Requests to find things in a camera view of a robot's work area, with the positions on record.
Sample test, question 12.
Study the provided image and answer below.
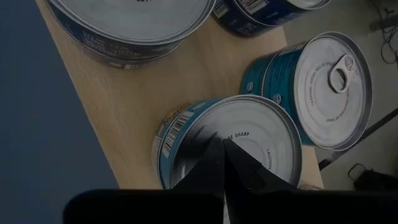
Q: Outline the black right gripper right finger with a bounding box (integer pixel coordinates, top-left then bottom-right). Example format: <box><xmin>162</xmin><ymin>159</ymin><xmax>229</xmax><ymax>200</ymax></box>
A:
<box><xmin>223</xmin><ymin>139</ymin><xmax>398</xmax><ymax>224</ymax></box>

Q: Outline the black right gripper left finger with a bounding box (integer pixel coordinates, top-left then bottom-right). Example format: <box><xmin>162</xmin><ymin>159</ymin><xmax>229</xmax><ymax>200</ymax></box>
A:
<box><xmin>63</xmin><ymin>136</ymin><xmax>225</xmax><ymax>224</ymax></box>

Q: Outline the teal yellowfin tuna can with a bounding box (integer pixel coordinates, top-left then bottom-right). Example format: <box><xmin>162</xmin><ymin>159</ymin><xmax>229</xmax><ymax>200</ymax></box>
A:
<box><xmin>262</xmin><ymin>30</ymin><xmax>373</xmax><ymax>152</ymax></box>
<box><xmin>150</xmin><ymin>95</ymin><xmax>303</xmax><ymax>190</ymax></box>
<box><xmin>239</xmin><ymin>49</ymin><xmax>313</xmax><ymax>147</ymax></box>

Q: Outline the silver lid tuna can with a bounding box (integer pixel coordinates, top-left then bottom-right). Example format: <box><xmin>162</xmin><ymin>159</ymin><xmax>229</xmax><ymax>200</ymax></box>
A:
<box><xmin>45</xmin><ymin>0</ymin><xmax>217</xmax><ymax>63</ymax></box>
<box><xmin>86</xmin><ymin>46</ymin><xmax>184</xmax><ymax>70</ymax></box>

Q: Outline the dark blue tuna can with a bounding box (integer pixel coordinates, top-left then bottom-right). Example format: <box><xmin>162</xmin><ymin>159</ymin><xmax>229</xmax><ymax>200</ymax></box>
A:
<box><xmin>212</xmin><ymin>0</ymin><xmax>280</xmax><ymax>38</ymax></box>
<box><xmin>236</xmin><ymin>0</ymin><xmax>333</xmax><ymax>30</ymax></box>

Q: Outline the wooden shelf black frame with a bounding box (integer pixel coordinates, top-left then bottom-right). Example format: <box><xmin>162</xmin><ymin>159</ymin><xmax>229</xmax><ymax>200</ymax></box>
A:
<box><xmin>34</xmin><ymin>0</ymin><xmax>325</xmax><ymax>190</ymax></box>

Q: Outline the black floor cable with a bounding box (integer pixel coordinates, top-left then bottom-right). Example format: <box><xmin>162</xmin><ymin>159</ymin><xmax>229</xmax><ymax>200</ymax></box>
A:
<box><xmin>347</xmin><ymin>162</ymin><xmax>369</xmax><ymax>181</ymax></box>

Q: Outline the coiled black cable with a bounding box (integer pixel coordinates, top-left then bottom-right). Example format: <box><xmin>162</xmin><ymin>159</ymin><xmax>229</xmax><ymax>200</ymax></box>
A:
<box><xmin>369</xmin><ymin>0</ymin><xmax>398</xmax><ymax>65</ymax></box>

